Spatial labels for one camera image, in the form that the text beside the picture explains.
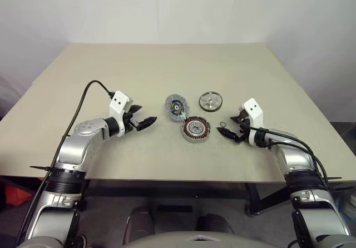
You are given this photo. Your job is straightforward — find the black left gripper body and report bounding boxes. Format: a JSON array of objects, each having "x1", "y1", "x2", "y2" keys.
[{"x1": 122, "y1": 106, "x2": 140, "y2": 134}]

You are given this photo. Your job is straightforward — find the round grey motor lid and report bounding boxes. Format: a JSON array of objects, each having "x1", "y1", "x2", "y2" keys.
[{"x1": 164, "y1": 93, "x2": 191, "y2": 123}]

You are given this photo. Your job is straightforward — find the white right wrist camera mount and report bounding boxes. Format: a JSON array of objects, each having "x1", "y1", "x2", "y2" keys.
[{"x1": 239, "y1": 98, "x2": 264, "y2": 146}]

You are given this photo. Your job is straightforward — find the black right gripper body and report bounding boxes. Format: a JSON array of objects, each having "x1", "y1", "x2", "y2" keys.
[{"x1": 235, "y1": 110, "x2": 253, "y2": 146}]

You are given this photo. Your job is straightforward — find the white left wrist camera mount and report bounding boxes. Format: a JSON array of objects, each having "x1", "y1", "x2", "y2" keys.
[{"x1": 108, "y1": 91, "x2": 134, "y2": 137}]

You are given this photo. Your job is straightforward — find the dark rounded robot foot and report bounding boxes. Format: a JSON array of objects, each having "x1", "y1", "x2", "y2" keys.
[
  {"x1": 123, "y1": 206, "x2": 155, "y2": 245},
  {"x1": 196, "y1": 214, "x2": 236, "y2": 235}
]

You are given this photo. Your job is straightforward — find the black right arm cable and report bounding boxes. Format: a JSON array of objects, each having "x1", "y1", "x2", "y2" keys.
[
  {"x1": 268, "y1": 140, "x2": 325, "y2": 178},
  {"x1": 241, "y1": 121, "x2": 330, "y2": 183}
]

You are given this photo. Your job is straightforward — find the red object on floor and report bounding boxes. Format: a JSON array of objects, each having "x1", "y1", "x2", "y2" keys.
[{"x1": 4, "y1": 185, "x2": 33, "y2": 205}]

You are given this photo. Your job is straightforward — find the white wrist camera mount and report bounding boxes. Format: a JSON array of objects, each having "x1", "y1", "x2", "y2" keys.
[
  {"x1": 239, "y1": 98, "x2": 264, "y2": 146},
  {"x1": 108, "y1": 91, "x2": 134, "y2": 137}
]

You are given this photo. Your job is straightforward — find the black table frame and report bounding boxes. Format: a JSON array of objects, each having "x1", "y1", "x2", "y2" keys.
[{"x1": 82, "y1": 179, "x2": 293, "y2": 219}]

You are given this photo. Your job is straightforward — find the motor housing with copper windings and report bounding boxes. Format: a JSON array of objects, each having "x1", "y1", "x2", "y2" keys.
[{"x1": 182, "y1": 117, "x2": 211, "y2": 142}]

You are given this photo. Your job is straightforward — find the spoked silver rotor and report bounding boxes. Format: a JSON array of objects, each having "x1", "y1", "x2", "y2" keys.
[{"x1": 199, "y1": 91, "x2": 223, "y2": 112}]

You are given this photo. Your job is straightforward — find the grey robot torso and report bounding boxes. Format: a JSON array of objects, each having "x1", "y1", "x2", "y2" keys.
[{"x1": 122, "y1": 229, "x2": 268, "y2": 248}]

